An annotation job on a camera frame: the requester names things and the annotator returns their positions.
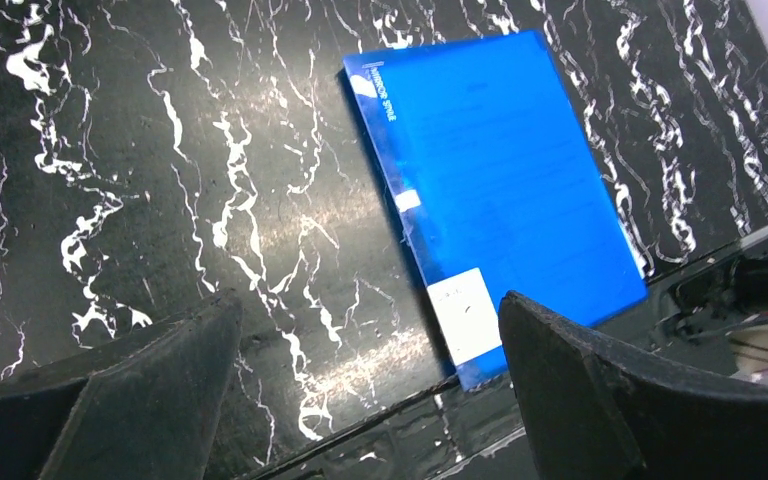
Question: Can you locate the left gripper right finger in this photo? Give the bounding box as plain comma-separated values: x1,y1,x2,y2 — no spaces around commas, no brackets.
499,292,768,479

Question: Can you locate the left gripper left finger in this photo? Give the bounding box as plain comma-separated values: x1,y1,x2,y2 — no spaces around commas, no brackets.
0,294,243,479

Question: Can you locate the blue plastic folder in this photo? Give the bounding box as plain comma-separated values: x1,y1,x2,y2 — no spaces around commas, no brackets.
343,30,647,390

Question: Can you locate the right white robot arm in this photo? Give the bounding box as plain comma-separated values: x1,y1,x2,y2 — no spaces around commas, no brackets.
659,255,768,385

